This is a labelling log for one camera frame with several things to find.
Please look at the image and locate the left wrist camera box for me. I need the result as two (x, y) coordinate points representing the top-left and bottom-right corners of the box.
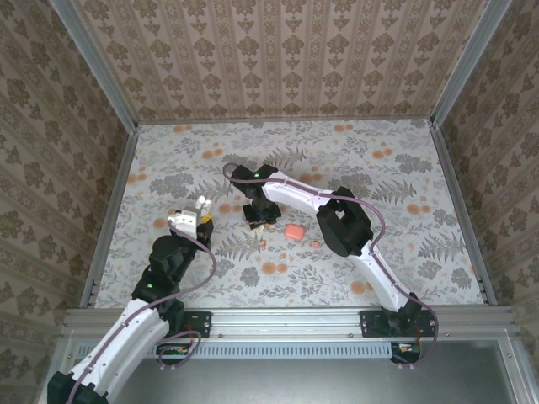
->
(167, 207), (200, 237)

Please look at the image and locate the aluminium side rail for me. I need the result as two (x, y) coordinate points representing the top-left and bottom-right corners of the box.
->
(79, 125), (140, 308)
(430, 125), (497, 306)

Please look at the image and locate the aluminium panel frame bar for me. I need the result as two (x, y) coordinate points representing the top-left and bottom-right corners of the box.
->
(496, 332), (539, 404)
(37, 330), (79, 404)

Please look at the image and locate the grey slotted cable duct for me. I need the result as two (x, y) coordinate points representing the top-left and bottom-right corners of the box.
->
(77, 341), (397, 359)

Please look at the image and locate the aluminium frame post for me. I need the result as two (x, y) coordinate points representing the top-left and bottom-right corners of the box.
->
(430, 0), (513, 127)
(48, 0), (140, 131)

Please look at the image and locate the grey sheet metal panel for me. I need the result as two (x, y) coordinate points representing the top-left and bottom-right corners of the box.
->
(62, 340), (527, 404)

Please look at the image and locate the floral patterned table cover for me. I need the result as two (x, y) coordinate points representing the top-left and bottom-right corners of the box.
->
(94, 119), (489, 308)

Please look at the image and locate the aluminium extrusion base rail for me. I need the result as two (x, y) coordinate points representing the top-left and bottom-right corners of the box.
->
(62, 306), (515, 340)

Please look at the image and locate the thin aluminium wall rail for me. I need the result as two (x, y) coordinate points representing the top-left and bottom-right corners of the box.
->
(136, 119), (435, 126)

